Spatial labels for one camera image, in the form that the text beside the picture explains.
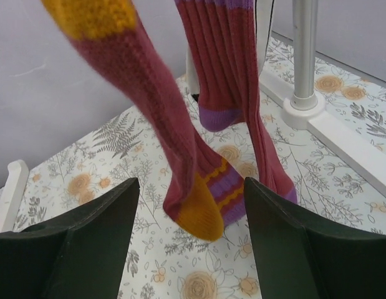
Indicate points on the purple striped sock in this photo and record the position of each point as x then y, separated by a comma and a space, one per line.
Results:
206, 192
223, 43

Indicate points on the white drying rack stand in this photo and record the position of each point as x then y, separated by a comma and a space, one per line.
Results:
305, 109

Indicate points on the black white striped sock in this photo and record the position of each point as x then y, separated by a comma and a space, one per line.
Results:
263, 21

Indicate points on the floral patterned table mat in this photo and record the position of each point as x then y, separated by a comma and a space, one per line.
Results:
43, 79

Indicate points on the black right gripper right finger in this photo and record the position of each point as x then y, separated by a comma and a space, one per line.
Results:
300, 254

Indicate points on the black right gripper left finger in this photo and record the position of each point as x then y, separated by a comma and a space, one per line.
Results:
79, 254

